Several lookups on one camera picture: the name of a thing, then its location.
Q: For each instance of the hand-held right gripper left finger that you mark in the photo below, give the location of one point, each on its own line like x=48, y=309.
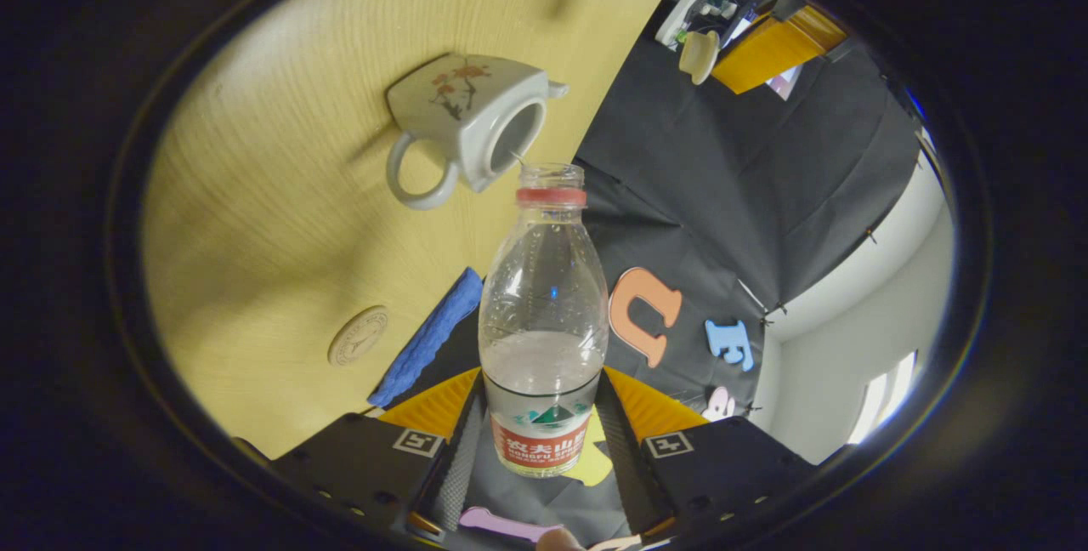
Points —
x=463, y=457

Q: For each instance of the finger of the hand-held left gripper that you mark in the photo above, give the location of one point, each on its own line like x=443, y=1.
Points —
x=765, y=53

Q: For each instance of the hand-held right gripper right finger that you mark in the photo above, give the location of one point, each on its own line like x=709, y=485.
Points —
x=625, y=457

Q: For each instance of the clear plastic water bottle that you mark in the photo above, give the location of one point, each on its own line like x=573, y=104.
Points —
x=544, y=321

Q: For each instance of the round beige coaster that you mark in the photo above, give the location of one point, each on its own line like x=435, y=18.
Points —
x=358, y=336

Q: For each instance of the white ceramic teacup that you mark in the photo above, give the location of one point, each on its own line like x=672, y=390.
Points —
x=459, y=109

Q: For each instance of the blue towel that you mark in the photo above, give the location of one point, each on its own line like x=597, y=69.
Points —
x=425, y=338

